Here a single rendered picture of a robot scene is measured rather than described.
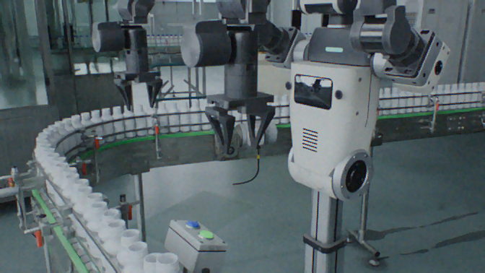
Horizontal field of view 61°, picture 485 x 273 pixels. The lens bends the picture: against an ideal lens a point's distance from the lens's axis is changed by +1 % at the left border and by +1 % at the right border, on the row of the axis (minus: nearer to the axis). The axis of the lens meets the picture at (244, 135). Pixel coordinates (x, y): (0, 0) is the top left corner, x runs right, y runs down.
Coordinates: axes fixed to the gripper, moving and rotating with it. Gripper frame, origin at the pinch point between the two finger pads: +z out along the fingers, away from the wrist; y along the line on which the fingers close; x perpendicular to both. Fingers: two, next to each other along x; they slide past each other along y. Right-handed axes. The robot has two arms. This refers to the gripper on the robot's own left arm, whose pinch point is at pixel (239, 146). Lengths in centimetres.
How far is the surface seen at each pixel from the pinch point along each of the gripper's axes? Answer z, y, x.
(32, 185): 31, -23, 85
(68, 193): 25, -18, 57
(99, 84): 63, 122, 503
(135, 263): 23.4, -16.4, 10.9
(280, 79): 43, 274, 306
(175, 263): 18.1, -13.7, -1.0
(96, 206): 21.9, -15.8, 37.2
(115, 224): 22.0, -15.2, 25.5
